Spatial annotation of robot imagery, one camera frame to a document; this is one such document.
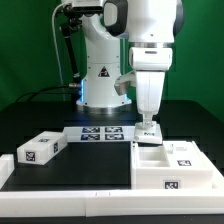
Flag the black cable on table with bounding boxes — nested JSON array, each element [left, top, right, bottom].
[[15, 83, 82, 103]]

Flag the white U-shaped fence frame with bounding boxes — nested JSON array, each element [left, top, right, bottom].
[[0, 151, 224, 218]]

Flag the white marker base plate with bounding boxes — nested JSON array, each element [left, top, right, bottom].
[[63, 126, 134, 142]]

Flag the white cabinet top block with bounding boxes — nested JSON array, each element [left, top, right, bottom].
[[17, 131, 67, 165]]

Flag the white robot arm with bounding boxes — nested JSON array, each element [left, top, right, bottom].
[[61, 0, 184, 131]]

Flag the white cabinet body box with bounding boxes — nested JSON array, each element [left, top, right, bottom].
[[130, 142, 213, 190]]

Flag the white cable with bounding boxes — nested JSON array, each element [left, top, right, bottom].
[[51, 2, 68, 101]]

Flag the white cabinet door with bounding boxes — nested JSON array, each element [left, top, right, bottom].
[[134, 121, 162, 144], [161, 140, 205, 169]]

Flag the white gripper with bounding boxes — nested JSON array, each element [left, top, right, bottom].
[[129, 47, 173, 130]]

